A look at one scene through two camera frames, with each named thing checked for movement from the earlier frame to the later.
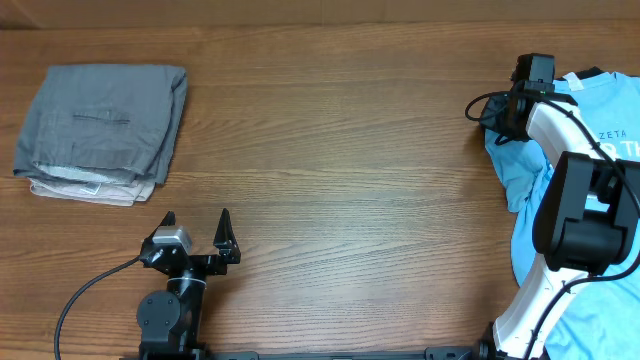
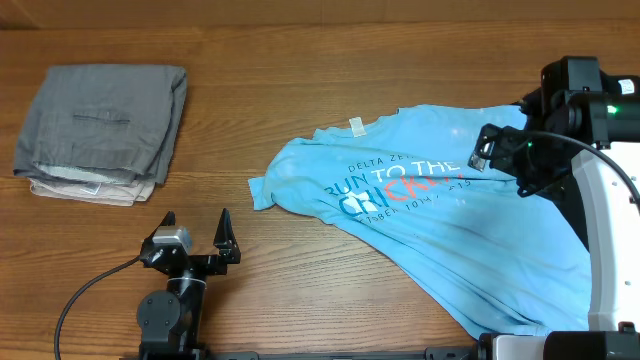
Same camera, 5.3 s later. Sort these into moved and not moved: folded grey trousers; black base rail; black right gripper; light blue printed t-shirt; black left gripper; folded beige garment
Moved: light blue printed t-shirt; black right gripper
Not moved: black base rail; folded beige garment; folded grey trousers; black left gripper
